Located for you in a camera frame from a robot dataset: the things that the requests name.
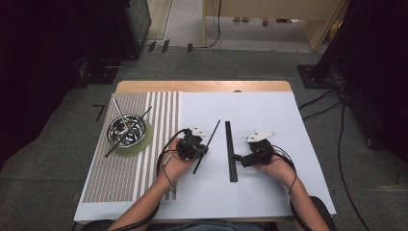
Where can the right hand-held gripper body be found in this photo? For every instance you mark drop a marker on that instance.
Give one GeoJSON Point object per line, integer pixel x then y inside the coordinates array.
{"type": "Point", "coordinates": [261, 149]}

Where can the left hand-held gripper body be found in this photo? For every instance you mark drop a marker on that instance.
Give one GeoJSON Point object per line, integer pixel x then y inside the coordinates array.
{"type": "Point", "coordinates": [189, 146]}

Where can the black stick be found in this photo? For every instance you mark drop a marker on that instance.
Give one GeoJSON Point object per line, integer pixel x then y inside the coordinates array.
{"type": "Point", "coordinates": [231, 154]}

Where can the thin black chopstick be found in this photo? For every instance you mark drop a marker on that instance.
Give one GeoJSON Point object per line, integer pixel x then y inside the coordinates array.
{"type": "Point", "coordinates": [110, 151]}
{"type": "Point", "coordinates": [214, 131]}

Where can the steel bowl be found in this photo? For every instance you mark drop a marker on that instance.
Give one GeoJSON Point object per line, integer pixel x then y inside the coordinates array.
{"type": "Point", "coordinates": [123, 134]}

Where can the person's right hand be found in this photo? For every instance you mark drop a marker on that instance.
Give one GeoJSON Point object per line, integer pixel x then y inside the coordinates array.
{"type": "Point", "coordinates": [279, 168]}

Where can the person's left hand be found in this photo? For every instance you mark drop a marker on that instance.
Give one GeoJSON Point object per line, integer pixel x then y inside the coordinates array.
{"type": "Point", "coordinates": [174, 168]}

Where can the white table sheet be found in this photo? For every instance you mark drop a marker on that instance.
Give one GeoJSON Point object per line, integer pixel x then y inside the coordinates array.
{"type": "Point", "coordinates": [256, 109]}

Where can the green round coaster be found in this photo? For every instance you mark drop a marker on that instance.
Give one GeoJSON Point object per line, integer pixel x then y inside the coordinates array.
{"type": "Point", "coordinates": [146, 142]}

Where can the person's grey-blue clothing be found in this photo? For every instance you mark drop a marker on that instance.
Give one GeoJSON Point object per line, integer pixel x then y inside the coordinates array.
{"type": "Point", "coordinates": [211, 226]}

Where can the striped woven placemat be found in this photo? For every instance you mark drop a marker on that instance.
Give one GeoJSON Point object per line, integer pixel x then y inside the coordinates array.
{"type": "Point", "coordinates": [118, 173]}

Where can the black stand base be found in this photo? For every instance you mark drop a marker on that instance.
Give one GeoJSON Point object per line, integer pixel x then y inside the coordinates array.
{"type": "Point", "coordinates": [99, 75]}
{"type": "Point", "coordinates": [312, 78]}

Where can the black corner tape mark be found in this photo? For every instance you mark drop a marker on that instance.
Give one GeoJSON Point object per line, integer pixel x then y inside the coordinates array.
{"type": "Point", "coordinates": [100, 112]}

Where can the glass-fronted dark cabinet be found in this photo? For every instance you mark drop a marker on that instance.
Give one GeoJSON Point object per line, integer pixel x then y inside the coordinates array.
{"type": "Point", "coordinates": [141, 22]}

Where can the yellow object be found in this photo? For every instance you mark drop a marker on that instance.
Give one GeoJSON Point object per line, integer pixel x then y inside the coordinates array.
{"type": "Point", "coordinates": [334, 29]}

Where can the light wooden desk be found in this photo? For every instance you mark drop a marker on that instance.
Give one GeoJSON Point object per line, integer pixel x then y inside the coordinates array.
{"type": "Point", "coordinates": [272, 8]}

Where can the black curtain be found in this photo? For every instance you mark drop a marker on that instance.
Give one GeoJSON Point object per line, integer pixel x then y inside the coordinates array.
{"type": "Point", "coordinates": [378, 64]}
{"type": "Point", "coordinates": [38, 64]}

